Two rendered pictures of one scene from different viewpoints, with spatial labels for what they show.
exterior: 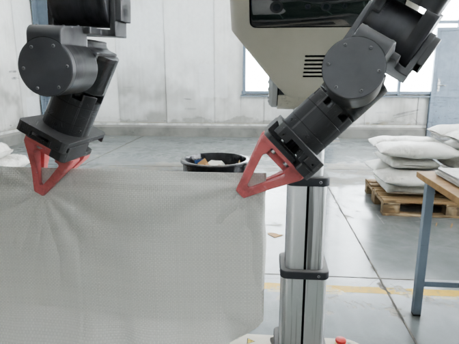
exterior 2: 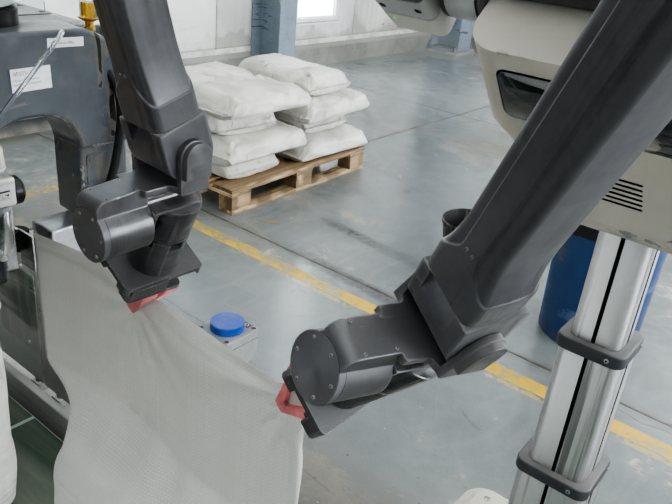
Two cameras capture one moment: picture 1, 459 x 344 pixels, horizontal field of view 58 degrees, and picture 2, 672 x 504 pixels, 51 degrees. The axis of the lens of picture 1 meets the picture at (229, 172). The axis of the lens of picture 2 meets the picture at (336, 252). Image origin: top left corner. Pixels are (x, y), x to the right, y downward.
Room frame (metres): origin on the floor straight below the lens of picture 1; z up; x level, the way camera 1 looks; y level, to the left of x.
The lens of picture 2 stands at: (0.02, -0.35, 1.51)
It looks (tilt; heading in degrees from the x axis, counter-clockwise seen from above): 26 degrees down; 32
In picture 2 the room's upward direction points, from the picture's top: 6 degrees clockwise
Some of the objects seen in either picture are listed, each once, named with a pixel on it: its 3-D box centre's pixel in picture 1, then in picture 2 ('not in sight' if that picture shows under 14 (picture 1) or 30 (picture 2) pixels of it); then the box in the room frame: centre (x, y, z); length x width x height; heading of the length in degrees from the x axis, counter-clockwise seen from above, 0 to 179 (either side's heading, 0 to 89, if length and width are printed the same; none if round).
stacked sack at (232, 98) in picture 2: not in sight; (248, 95); (2.95, 2.12, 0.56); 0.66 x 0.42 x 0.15; 175
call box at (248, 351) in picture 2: not in sight; (226, 342); (0.82, 0.35, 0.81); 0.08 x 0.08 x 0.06; 85
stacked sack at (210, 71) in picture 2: not in sight; (195, 80); (2.97, 2.53, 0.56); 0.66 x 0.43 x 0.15; 172
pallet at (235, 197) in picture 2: not in sight; (253, 159); (3.26, 2.32, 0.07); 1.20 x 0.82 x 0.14; 177
